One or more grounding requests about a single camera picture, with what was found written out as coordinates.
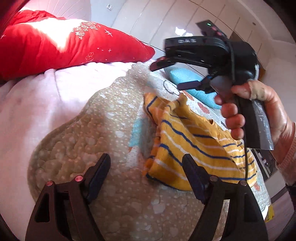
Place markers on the yellow striped knit sweater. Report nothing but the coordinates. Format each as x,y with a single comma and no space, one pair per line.
180,131

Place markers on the turquoise knit pillow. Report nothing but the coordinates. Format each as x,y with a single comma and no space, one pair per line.
179,75

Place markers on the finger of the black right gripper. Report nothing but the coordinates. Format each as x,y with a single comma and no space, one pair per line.
162,63
203,85

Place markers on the white heart pattern bedspread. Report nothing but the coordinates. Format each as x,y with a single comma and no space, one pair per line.
55,125

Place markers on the red quilted blanket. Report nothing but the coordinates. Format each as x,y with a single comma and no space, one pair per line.
36,41

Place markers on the pink sleeved right forearm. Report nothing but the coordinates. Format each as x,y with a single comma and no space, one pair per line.
286,163

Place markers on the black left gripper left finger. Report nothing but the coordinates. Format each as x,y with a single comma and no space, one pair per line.
63,207

